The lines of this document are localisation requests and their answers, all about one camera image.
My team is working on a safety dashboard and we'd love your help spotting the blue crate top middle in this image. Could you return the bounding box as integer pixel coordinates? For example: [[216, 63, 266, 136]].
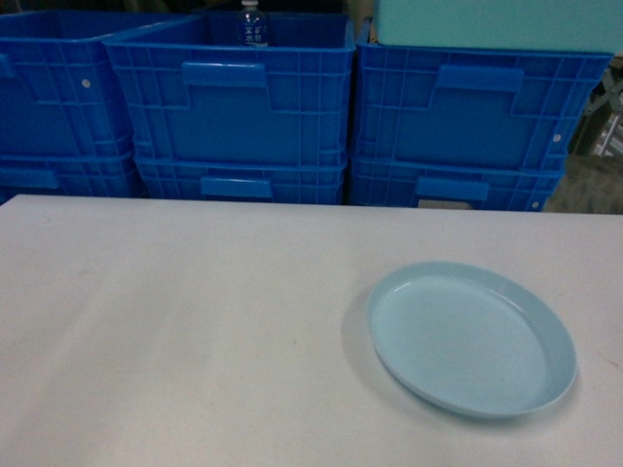
[[104, 11, 355, 168]]

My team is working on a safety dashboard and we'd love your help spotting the blue crate top right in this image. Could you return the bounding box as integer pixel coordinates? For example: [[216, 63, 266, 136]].
[[353, 43, 611, 171]]

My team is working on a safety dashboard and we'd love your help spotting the blue crate top left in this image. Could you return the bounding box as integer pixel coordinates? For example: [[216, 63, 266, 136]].
[[1, 10, 178, 158]]

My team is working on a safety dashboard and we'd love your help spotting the blue crate bottom middle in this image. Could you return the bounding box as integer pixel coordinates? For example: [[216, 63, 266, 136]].
[[135, 158, 346, 205]]

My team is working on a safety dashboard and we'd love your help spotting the blue crate bottom left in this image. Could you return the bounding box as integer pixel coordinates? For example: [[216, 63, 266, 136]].
[[1, 153, 147, 202]]

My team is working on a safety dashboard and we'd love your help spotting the blue crate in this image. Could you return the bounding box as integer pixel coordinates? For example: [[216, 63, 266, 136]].
[[135, 158, 346, 205], [1, 153, 147, 202], [1, 10, 178, 158], [353, 43, 611, 171], [348, 159, 565, 212], [104, 11, 355, 168]]

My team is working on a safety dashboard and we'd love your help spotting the blue crate bottom right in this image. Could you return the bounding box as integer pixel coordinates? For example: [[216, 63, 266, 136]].
[[348, 159, 565, 212]]

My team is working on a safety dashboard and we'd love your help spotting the clear water bottle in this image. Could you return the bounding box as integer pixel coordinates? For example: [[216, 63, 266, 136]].
[[236, 0, 269, 47]]

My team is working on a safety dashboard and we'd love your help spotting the light blue round tray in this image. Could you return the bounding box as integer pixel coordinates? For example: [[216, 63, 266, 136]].
[[366, 262, 577, 419]]

